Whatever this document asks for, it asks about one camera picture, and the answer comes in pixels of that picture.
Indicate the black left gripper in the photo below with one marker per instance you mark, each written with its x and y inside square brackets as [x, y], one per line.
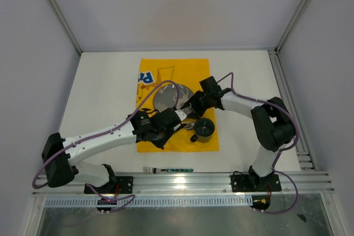
[161, 143]

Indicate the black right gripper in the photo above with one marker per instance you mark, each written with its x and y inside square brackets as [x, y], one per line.
[197, 112]

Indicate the yellow Pikachu cloth placemat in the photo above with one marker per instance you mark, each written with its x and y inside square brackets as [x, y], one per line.
[188, 72]

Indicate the grey reindeer plate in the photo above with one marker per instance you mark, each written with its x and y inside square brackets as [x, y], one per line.
[167, 96]

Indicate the spoon with green handle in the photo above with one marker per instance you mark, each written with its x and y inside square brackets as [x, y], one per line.
[188, 125]

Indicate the dark green mug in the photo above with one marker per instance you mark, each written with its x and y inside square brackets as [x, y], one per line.
[203, 130]

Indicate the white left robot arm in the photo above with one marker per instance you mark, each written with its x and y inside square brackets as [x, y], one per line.
[64, 159]

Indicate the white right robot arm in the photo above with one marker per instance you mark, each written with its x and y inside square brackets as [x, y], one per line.
[274, 126]

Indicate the left controller board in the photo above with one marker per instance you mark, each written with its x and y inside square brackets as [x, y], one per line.
[104, 205]

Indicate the controller board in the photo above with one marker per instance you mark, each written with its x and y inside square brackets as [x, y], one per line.
[260, 203]
[104, 205]

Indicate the right controller board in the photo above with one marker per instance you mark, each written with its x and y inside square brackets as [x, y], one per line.
[260, 203]

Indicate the fork with green handle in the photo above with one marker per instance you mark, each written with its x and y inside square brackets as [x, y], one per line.
[154, 170]

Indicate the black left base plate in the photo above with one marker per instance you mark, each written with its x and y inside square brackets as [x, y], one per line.
[121, 185]

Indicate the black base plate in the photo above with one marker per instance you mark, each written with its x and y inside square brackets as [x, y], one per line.
[121, 185]
[240, 182]

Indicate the slotted cable duct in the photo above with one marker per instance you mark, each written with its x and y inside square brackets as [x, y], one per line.
[153, 201]

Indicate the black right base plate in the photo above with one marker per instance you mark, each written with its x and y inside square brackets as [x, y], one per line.
[240, 182]

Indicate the aluminium side rail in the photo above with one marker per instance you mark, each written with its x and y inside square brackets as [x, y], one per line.
[306, 161]

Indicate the aluminium mounting rail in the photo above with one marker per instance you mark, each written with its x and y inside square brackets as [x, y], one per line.
[218, 183]

